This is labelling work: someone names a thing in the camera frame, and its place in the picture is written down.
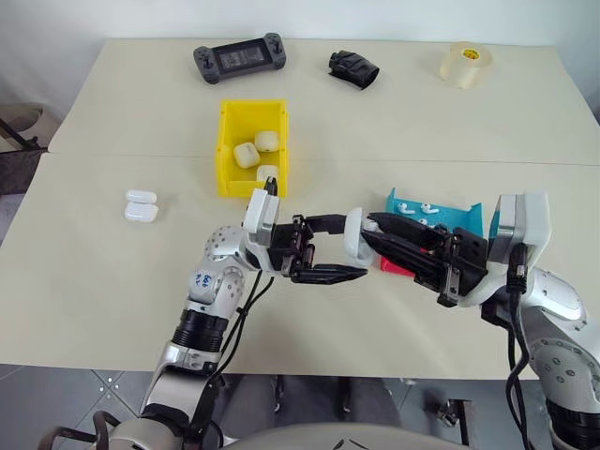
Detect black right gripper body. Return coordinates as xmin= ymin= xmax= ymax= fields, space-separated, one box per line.
xmin=437 ymin=227 xmax=490 ymax=309

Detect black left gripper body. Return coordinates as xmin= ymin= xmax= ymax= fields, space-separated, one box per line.
xmin=267 ymin=214 xmax=317 ymax=283

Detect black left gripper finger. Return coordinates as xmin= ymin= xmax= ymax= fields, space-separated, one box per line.
xmin=293 ymin=262 xmax=369 ymax=287
xmin=304 ymin=212 xmax=351 ymax=235

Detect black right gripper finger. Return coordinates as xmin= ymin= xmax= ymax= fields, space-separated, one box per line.
xmin=368 ymin=211 xmax=452 ymax=248
xmin=362 ymin=232 xmax=450 ymax=288

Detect yellow plastic bin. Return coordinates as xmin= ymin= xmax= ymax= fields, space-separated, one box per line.
xmin=214 ymin=97 xmax=292 ymax=199

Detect red plastic block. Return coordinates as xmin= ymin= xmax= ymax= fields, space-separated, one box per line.
xmin=379 ymin=256 xmax=414 ymax=278

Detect teal plastic tray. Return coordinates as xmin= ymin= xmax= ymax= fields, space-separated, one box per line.
xmin=383 ymin=187 xmax=485 ymax=241

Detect silver robot torso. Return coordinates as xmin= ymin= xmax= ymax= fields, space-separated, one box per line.
xmin=106 ymin=414 xmax=470 ymax=450

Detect translucent tape roll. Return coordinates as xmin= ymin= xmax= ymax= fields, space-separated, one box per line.
xmin=439 ymin=40 xmax=494 ymax=90

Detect dark grey handheld game console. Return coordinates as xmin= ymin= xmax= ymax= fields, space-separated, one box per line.
xmin=191 ymin=31 xmax=289 ymax=86

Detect dark chair with fabric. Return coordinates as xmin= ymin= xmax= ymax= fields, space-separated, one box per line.
xmin=0 ymin=102 xmax=50 ymax=196

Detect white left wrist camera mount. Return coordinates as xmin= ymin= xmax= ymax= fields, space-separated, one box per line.
xmin=241 ymin=187 xmax=282 ymax=248

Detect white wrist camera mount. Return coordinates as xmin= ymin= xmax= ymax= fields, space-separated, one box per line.
xmin=457 ymin=190 xmax=550 ymax=309
xmin=241 ymin=187 xmax=282 ymax=248

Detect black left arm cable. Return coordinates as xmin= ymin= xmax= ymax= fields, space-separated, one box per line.
xmin=186 ymin=175 xmax=279 ymax=444

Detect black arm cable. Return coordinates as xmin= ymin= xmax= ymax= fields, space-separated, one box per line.
xmin=186 ymin=175 xmax=279 ymax=444
xmin=503 ymin=242 xmax=534 ymax=450

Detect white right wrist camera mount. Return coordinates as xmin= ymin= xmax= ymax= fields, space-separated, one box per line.
xmin=457 ymin=190 xmax=550 ymax=309

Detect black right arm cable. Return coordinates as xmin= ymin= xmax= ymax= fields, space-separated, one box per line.
xmin=503 ymin=242 xmax=534 ymax=450

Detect dark metal frame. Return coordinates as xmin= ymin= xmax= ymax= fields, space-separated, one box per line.
xmin=423 ymin=397 xmax=473 ymax=447

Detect dark curved cable loops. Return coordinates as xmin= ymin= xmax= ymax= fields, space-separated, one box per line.
xmin=36 ymin=410 xmax=121 ymax=450

